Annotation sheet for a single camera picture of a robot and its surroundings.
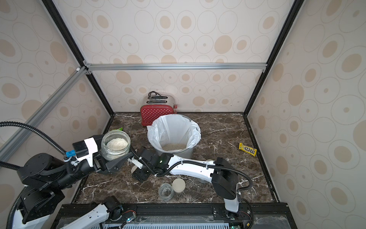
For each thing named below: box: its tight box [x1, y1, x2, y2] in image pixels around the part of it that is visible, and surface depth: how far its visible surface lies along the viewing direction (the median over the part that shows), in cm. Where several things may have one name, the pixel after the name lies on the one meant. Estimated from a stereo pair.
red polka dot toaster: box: [140, 93, 178, 127], surface depth 105 cm
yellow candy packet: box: [238, 142, 258, 157], surface depth 99 cm
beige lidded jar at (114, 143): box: [100, 129, 132, 162], surface depth 45 cm
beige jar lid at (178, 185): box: [172, 177, 186, 194], surface depth 83 cm
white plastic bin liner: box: [146, 114, 202, 152], surface depth 83 cm
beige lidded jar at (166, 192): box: [158, 182, 174, 201], surface depth 82 cm
